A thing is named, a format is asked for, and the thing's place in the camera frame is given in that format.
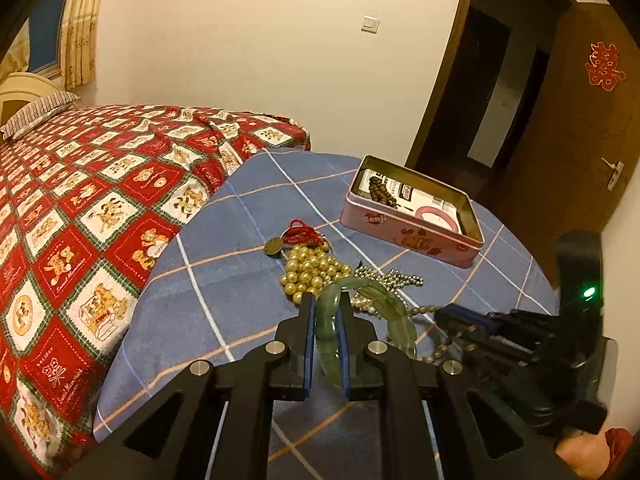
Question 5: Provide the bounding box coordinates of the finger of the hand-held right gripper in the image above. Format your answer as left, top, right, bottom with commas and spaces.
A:
434, 304, 507, 335
450, 331, 532, 378

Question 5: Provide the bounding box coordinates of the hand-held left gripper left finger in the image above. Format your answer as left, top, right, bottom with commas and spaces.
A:
65, 292, 321, 480

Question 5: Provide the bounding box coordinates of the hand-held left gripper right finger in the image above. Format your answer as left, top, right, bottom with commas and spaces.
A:
335, 301, 581, 480

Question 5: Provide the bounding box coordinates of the green jade bangle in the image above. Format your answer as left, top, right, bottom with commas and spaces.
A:
314, 276, 418, 383

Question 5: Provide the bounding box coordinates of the gold pearl bead necklace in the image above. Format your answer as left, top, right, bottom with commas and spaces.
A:
354, 264, 426, 292

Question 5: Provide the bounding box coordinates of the red cord pendant necklace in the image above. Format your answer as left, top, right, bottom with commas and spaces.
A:
265, 218, 332, 259

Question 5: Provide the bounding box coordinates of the pink tin box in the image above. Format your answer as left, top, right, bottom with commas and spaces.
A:
340, 155, 485, 268

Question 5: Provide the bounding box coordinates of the person's right forearm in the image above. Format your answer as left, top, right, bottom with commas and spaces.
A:
554, 427, 637, 476

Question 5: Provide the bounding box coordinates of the blue checked blanket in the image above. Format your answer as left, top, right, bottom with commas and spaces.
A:
92, 149, 560, 480

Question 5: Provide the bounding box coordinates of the printed card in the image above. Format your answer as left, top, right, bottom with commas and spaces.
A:
352, 169, 461, 226

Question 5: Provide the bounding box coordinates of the brown wooden door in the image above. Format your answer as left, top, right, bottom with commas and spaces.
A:
492, 0, 640, 281

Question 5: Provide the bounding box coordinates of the red bear print blanket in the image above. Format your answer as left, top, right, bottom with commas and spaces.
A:
0, 104, 312, 477

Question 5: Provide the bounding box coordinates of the red paper door decoration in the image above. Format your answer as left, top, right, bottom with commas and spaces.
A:
585, 42, 627, 92

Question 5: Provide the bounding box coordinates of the striped pillow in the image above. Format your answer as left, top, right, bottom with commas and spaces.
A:
0, 91, 82, 141

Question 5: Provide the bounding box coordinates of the cream headboard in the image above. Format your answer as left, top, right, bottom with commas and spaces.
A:
0, 72, 66, 128

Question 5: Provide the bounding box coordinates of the yellow patterned curtain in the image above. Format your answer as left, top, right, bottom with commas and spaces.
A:
60, 0, 110, 89

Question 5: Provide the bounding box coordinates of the window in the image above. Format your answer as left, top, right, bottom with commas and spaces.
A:
26, 0, 72, 77

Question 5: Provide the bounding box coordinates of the sheer cream curtain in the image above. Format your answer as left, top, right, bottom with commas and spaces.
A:
0, 30, 32, 77

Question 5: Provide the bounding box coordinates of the pink ring bangle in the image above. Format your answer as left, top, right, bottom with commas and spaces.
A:
412, 205, 460, 231

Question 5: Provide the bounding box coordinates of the brown bead bracelet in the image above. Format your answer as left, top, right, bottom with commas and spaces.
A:
366, 172, 401, 209

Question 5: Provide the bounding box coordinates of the metal door handle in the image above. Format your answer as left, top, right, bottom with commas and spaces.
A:
601, 157, 625, 191

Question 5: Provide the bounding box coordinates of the dark wooden door frame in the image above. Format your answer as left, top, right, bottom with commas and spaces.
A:
404, 0, 573, 203

